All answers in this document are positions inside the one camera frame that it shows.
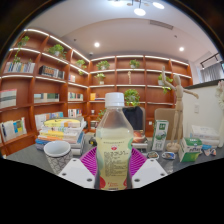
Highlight tan chair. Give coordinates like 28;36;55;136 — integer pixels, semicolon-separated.
153;107;181;134

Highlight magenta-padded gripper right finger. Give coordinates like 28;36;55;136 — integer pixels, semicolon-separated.
125;147;169;189

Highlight branched ceiling lamp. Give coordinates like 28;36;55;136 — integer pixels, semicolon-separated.
108;0;166;17

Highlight black ceiling track rail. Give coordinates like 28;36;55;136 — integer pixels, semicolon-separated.
200;52;221;69

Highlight ceiling air vent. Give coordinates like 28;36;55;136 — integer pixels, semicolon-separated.
148;19;174;30

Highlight wooden artist mannequin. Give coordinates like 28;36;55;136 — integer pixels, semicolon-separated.
161;65;200;154

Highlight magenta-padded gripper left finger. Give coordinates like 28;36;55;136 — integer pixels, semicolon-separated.
57;147;98;190

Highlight white patterned mug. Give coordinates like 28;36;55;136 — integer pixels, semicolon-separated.
43;140;74;175

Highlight wooden shelf unit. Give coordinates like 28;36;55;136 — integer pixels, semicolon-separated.
0;28;194;158

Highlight tall green white carton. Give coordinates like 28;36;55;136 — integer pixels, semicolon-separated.
151;119;170;152

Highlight small green white box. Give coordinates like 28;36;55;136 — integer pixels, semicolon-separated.
178;137;203;163

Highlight stack of colourful books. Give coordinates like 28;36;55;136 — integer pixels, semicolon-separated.
34;116;87;157

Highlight chair with dark jacket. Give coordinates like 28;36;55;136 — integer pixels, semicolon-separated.
122;105;145;132

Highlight grey curtain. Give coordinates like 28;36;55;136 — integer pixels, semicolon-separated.
200;62;224;84

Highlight yellow drink bottle white cap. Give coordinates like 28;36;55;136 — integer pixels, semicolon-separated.
95;92;135;191

